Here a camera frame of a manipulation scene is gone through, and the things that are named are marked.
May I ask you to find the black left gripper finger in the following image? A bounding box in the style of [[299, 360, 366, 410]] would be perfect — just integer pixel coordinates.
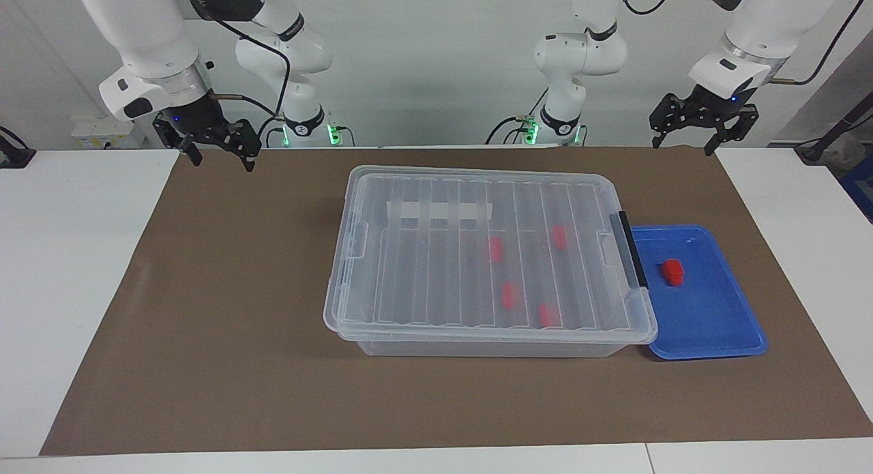
[[649, 95, 686, 149], [705, 116, 759, 156]]

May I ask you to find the clear ribbed plastic lid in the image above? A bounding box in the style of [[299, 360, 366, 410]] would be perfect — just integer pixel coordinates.
[[323, 166, 659, 344]]

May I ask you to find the blue plastic tray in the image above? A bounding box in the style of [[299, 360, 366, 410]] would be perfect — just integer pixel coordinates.
[[627, 224, 769, 361]]

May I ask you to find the clear plastic storage box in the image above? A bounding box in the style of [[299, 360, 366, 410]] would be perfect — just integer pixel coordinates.
[[333, 166, 659, 357]]

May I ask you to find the black stand pole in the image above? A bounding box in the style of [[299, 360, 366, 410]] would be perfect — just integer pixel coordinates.
[[795, 92, 873, 164]]

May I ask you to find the blue crate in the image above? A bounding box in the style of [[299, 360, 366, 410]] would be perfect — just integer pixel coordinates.
[[839, 153, 873, 222]]

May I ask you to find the brown table mat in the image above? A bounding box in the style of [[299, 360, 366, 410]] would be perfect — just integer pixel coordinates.
[[40, 147, 873, 456]]

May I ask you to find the black base cable bundle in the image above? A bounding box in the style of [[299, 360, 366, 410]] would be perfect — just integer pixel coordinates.
[[486, 85, 552, 146], [254, 116, 287, 149]]

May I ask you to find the white wall socket box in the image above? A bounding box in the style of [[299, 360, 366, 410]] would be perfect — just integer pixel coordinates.
[[72, 116, 164, 149]]

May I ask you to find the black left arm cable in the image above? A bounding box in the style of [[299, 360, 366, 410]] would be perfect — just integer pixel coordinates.
[[622, 0, 857, 86]]

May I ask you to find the black box latch handle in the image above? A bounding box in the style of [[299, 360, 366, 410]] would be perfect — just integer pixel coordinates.
[[610, 211, 647, 289]]

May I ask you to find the black clamp mount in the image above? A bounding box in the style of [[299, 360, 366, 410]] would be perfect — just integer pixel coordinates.
[[0, 126, 36, 169]]

